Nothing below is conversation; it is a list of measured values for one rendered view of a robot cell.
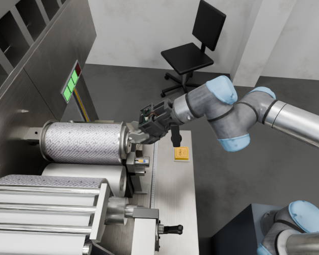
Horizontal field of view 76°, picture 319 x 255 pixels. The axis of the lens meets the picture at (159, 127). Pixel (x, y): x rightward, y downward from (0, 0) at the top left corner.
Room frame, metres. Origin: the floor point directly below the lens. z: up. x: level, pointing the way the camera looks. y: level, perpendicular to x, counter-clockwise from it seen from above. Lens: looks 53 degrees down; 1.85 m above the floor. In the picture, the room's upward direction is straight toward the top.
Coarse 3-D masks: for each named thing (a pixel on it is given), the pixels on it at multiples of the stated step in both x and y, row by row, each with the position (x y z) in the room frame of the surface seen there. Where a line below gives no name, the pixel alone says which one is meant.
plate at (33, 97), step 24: (72, 0) 1.09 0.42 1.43; (72, 24) 1.01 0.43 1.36; (48, 48) 0.73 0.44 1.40; (72, 48) 0.92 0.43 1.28; (24, 72) 0.55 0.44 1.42; (48, 72) 0.66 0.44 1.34; (0, 96) 0.42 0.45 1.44; (24, 96) 0.49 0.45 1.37; (48, 96) 0.59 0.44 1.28; (0, 120) 0.36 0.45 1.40; (24, 120) 0.43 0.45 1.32; (0, 144) 0.31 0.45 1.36; (24, 144) 0.37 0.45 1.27; (0, 168) 0.26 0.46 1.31; (24, 168) 0.30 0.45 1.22
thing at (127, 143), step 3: (126, 132) 0.41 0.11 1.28; (129, 132) 0.41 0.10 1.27; (126, 135) 0.39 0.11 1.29; (126, 138) 0.38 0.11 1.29; (126, 141) 0.37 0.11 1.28; (129, 141) 0.39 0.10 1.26; (126, 144) 0.36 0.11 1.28; (129, 144) 0.38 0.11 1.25; (126, 147) 0.35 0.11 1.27; (129, 147) 0.37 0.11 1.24; (126, 150) 0.35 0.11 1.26; (129, 150) 0.37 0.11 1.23
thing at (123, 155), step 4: (48, 128) 0.41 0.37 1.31; (124, 128) 0.41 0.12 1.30; (128, 128) 0.44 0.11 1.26; (124, 132) 0.39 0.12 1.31; (124, 136) 0.38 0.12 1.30; (44, 140) 0.36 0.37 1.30; (124, 140) 0.37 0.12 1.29; (44, 144) 0.35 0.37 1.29; (120, 144) 0.35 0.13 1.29; (124, 144) 0.36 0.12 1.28; (120, 148) 0.34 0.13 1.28; (124, 148) 0.35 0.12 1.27; (124, 152) 0.34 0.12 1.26; (124, 156) 0.33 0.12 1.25
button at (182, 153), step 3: (177, 147) 0.57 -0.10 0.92; (180, 147) 0.57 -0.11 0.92; (183, 147) 0.57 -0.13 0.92; (186, 147) 0.57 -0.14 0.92; (177, 150) 0.55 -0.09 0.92; (180, 150) 0.55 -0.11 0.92; (183, 150) 0.55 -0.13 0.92; (186, 150) 0.55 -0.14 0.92; (177, 153) 0.53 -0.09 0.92; (180, 153) 0.53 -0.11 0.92; (183, 153) 0.53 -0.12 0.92; (186, 153) 0.53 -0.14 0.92; (177, 156) 0.51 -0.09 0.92; (180, 156) 0.51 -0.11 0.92; (183, 156) 0.51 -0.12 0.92; (186, 156) 0.51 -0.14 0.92; (177, 159) 0.50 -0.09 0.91; (180, 159) 0.50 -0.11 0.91; (183, 159) 0.50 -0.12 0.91; (186, 159) 0.50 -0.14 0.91
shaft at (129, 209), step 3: (129, 204) 0.15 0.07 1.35; (132, 204) 0.15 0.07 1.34; (135, 204) 0.15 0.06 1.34; (126, 207) 0.14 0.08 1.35; (129, 207) 0.14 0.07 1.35; (132, 207) 0.14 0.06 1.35; (135, 207) 0.14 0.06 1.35; (138, 207) 0.14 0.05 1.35; (141, 207) 0.14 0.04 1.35; (144, 207) 0.14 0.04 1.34; (147, 207) 0.14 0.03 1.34; (126, 210) 0.13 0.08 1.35; (129, 210) 0.13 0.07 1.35; (132, 210) 0.13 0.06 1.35; (126, 213) 0.13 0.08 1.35; (129, 213) 0.13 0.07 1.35; (132, 213) 0.13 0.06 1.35; (126, 216) 0.12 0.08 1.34; (129, 216) 0.12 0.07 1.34; (132, 216) 0.12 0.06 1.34
